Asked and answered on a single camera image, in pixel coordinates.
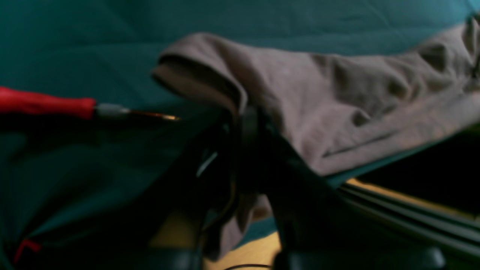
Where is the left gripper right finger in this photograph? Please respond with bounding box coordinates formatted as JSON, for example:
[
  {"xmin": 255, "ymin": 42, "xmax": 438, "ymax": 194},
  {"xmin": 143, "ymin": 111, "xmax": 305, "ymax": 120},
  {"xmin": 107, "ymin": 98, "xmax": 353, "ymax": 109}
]
[{"xmin": 242, "ymin": 108, "xmax": 446, "ymax": 270}]

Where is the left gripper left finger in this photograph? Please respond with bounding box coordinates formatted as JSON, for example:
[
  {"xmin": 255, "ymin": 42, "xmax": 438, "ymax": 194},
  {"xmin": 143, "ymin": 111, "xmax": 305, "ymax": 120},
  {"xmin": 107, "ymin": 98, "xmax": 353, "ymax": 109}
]
[{"xmin": 22, "ymin": 112, "xmax": 238, "ymax": 270}]

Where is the pink T-shirt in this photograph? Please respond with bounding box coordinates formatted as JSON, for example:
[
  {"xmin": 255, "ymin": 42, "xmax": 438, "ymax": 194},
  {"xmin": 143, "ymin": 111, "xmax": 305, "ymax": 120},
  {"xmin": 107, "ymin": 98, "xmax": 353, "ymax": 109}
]
[{"xmin": 152, "ymin": 15, "xmax": 480, "ymax": 261}]

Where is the orange handled screwdriver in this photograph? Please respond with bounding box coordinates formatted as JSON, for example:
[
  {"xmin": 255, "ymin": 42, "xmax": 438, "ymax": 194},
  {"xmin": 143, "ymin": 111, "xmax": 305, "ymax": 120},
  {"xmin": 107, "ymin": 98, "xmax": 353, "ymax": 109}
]
[{"xmin": 0, "ymin": 87, "xmax": 181, "ymax": 122}]

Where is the blue table cloth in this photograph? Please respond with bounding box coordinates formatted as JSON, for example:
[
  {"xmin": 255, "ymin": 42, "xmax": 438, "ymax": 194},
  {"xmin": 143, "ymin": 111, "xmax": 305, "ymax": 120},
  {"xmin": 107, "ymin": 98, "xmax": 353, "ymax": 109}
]
[{"xmin": 1, "ymin": 0, "xmax": 479, "ymax": 269}]

